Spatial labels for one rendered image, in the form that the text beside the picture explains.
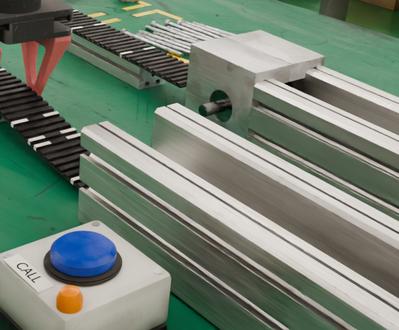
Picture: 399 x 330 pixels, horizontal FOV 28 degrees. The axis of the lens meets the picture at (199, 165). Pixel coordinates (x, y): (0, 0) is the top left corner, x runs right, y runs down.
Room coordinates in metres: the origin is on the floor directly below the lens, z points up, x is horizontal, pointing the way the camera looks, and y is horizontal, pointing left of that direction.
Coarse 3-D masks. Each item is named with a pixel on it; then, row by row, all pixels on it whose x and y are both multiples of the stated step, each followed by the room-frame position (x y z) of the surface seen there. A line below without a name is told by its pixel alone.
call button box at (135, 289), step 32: (96, 224) 0.45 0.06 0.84; (0, 256) 0.40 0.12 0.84; (32, 256) 0.40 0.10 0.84; (128, 256) 0.41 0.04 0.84; (0, 288) 0.39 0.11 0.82; (32, 288) 0.37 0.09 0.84; (96, 288) 0.38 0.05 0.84; (128, 288) 0.38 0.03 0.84; (160, 288) 0.39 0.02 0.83; (0, 320) 0.40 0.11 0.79; (32, 320) 0.37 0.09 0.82; (64, 320) 0.35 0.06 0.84; (96, 320) 0.36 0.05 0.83; (128, 320) 0.38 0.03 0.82; (160, 320) 0.40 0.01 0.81
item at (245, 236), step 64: (192, 128) 0.56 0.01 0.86; (128, 192) 0.50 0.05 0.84; (192, 192) 0.46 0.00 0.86; (256, 192) 0.51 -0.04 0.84; (320, 192) 0.48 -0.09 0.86; (192, 256) 0.45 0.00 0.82; (256, 256) 0.41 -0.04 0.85; (320, 256) 0.40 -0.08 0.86; (384, 256) 0.43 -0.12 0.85; (256, 320) 0.40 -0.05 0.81; (320, 320) 0.37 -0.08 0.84; (384, 320) 0.35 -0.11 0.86
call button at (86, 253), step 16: (64, 240) 0.40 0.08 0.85; (80, 240) 0.41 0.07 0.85; (96, 240) 0.41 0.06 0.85; (64, 256) 0.39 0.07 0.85; (80, 256) 0.39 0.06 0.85; (96, 256) 0.39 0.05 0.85; (112, 256) 0.40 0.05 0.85; (64, 272) 0.38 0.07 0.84; (80, 272) 0.38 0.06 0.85; (96, 272) 0.38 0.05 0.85
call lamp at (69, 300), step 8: (64, 288) 0.36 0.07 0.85; (72, 288) 0.36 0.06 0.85; (56, 296) 0.36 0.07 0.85; (64, 296) 0.35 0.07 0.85; (72, 296) 0.35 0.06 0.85; (80, 296) 0.36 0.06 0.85; (56, 304) 0.36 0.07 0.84; (64, 304) 0.35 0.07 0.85; (72, 304) 0.35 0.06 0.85; (80, 304) 0.36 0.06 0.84; (64, 312) 0.35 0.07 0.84; (72, 312) 0.35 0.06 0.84
